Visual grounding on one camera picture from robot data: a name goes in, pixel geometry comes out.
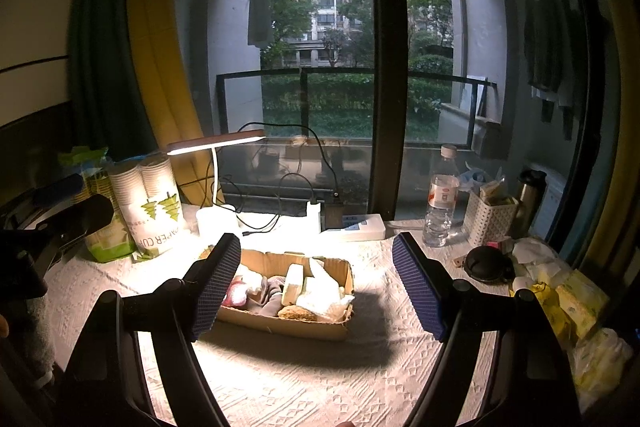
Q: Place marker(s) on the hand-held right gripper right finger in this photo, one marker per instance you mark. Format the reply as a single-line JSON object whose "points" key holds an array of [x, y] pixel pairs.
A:
{"points": [[417, 287]]}

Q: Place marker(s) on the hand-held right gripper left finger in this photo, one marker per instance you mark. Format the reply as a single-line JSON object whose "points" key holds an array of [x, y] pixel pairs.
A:
{"points": [[217, 287]]}

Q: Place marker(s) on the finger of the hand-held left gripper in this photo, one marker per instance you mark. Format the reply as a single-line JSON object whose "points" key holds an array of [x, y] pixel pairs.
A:
{"points": [[57, 191]]}

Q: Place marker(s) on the pink sock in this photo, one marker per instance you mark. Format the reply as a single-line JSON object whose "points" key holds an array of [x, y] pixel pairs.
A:
{"points": [[236, 294]]}

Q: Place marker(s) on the white cloth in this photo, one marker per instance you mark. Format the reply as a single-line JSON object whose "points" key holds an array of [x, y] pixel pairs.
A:
{"points": [[250, 277]]}

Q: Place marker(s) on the grey sock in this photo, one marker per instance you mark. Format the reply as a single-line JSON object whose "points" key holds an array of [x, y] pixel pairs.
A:
{"points": [[265, 299]]}

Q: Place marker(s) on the cream sponge block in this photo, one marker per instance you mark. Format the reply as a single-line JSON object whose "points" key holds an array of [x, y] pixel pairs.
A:
{"points": [[292, 284]]}

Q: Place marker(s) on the brown cardboard box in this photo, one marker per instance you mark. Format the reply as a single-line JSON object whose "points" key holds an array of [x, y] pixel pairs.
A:
{"points": [[280, 329]]}

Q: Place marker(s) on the brown scrubbing pad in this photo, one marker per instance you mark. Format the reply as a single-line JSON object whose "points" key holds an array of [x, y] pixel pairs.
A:
{"points": [[297, 313]]}

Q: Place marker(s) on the white textured paper towel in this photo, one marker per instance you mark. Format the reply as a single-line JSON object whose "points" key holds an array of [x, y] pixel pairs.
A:
{"points": [[322, 292]]}

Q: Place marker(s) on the person's left hand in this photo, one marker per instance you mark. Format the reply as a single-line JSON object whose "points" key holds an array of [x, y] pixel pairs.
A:
{"points": [[3, 326]]}

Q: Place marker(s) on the green packaged goods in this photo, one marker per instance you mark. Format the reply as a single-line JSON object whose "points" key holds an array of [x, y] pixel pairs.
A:
{"points": [[107, 239]]}

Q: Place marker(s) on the black round case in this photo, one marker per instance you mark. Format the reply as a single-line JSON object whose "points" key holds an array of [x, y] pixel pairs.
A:
{"points": [[487, 264]]}

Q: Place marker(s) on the clear plastic water bottle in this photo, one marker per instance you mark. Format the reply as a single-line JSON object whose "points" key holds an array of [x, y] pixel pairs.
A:
{"points": [[440, 207]]}

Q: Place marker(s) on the white power strip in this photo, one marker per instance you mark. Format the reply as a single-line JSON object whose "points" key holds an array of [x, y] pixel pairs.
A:
{"points": [[357, 227]]}

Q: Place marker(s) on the paper cups package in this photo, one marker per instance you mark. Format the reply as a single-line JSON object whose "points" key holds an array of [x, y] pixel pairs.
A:
{"points": [[150, 207]]}

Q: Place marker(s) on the white perforated basket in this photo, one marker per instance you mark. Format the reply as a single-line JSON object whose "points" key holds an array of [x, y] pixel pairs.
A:
{"points": [[487, 219]]}

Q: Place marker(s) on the black power adapter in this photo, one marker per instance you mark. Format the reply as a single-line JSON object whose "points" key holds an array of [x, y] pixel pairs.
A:
{"points": [[333, 214]]}

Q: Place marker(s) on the white charger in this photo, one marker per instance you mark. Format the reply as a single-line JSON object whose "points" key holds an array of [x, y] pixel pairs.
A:
{"points": [[314, 217]]}

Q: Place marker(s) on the blue plastic bag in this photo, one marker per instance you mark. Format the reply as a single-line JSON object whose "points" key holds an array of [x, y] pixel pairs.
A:
{"points": [[472, 179]]}

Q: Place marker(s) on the crumpled white tissue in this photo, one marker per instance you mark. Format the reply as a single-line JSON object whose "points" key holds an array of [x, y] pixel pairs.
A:
{"points": [[537, 257]]}

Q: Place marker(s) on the white textured tablecloth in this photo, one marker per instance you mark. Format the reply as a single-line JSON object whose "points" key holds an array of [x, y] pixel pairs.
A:
{"points": [[300, 387]]}

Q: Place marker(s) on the steel thermos flask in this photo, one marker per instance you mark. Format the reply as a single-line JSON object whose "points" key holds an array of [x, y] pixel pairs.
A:
{"points": [[527, 202]]}

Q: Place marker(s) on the dark green curtain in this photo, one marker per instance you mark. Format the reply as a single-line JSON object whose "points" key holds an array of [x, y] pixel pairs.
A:
{"points": [[107, 57]]}

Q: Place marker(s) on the white desk lamp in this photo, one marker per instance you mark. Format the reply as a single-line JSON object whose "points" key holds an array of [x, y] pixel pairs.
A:
{"points": [[220, 141]]}

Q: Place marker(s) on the yellow plastic bag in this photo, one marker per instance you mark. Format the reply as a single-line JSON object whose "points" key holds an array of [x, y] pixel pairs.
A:
{"points": [[570, 302]]}

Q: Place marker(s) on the yellow curtain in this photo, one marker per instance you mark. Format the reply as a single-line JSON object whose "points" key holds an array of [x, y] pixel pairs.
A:
{"points": [[160, 57]]}

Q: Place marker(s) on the white plastic bag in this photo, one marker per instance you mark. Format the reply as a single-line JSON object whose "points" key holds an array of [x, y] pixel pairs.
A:
{"points": [[602, 367]]}

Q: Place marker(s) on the black balcony railing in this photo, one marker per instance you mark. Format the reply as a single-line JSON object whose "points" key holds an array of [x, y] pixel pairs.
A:
{"points": [[340, 72]]}

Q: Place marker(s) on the hanging dark clothes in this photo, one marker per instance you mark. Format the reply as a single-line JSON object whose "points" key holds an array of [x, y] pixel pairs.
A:
{"points": [[542, 42]]}

